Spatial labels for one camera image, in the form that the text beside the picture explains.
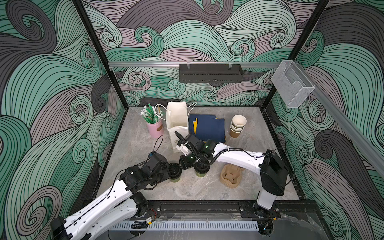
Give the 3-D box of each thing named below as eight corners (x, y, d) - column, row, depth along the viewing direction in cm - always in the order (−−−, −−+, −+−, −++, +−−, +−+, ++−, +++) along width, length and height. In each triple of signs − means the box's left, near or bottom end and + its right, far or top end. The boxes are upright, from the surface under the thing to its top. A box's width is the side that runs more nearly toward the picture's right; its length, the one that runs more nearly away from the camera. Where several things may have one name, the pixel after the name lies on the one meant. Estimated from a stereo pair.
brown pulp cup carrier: (217, 185, 83) (220, 181, 77) (222, 166, 90) (224, 161, 84) (237, 192, 80) (240, 188, 75) (239, 172, 88) (243, 168, 82)
